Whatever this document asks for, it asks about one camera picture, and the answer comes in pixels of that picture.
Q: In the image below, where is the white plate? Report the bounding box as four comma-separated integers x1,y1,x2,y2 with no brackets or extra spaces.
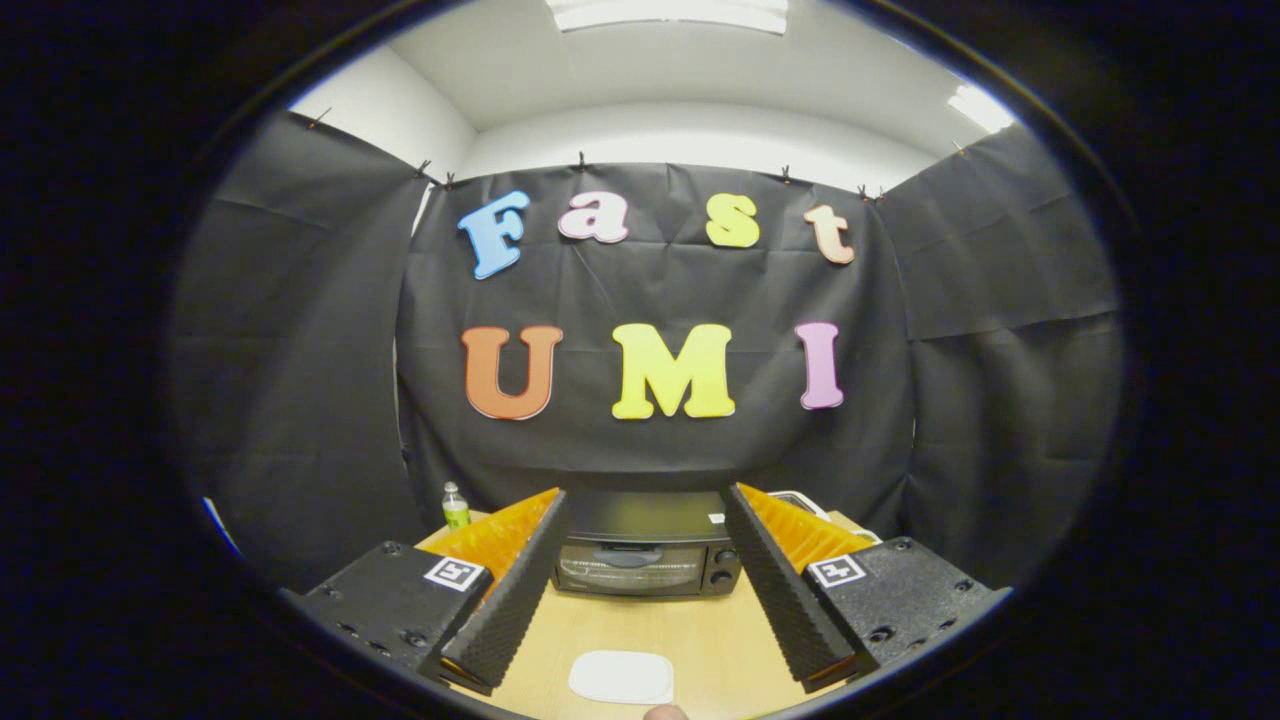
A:
568,650,676,706

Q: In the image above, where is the large ceiling light panel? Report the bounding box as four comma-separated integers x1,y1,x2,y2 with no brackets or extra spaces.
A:
545,0,791,36

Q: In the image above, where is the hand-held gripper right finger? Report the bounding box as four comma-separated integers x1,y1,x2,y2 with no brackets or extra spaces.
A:
722,483,1011,694

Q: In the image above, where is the white pop-up toaster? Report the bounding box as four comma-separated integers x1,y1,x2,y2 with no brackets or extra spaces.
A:
768,489,833,523

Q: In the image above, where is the black toaster oven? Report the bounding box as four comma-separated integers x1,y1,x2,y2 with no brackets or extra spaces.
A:
552,490,746,599

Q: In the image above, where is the small ceiling light panel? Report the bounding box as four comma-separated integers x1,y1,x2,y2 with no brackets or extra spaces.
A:
947,84,1016,134

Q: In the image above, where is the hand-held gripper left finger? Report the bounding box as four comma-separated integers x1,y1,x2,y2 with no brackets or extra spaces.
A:
290,487,569,696

